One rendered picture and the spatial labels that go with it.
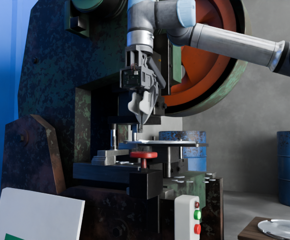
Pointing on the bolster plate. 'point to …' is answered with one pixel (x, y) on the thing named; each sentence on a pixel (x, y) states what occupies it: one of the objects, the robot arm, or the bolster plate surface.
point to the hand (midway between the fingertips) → (143, 119)
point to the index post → (181, 150)
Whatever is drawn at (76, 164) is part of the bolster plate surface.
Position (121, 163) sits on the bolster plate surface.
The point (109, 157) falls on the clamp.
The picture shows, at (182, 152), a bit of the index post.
